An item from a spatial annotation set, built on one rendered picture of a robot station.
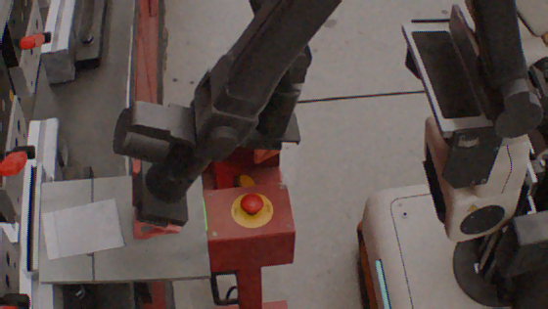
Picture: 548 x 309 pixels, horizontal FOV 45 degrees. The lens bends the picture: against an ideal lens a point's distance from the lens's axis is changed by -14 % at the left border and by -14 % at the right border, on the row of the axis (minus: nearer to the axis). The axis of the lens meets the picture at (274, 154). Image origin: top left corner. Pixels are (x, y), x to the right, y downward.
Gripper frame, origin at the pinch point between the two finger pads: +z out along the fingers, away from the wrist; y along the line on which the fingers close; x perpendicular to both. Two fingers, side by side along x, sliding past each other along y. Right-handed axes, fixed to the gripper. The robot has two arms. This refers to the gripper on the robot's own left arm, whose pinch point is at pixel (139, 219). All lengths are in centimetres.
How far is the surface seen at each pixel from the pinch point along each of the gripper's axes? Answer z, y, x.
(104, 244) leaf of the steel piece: 4.6, 2.8, -4.1
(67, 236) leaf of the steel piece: 7.8, 0.9, -9.3
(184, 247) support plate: -1.4, 4.0, 6.3
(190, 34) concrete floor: 84, -144, 59
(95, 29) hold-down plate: 16, -54, -4
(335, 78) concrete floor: 59, -115, 100
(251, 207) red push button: 9.3, -14.2, 25.6
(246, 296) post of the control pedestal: 46, -18, 45
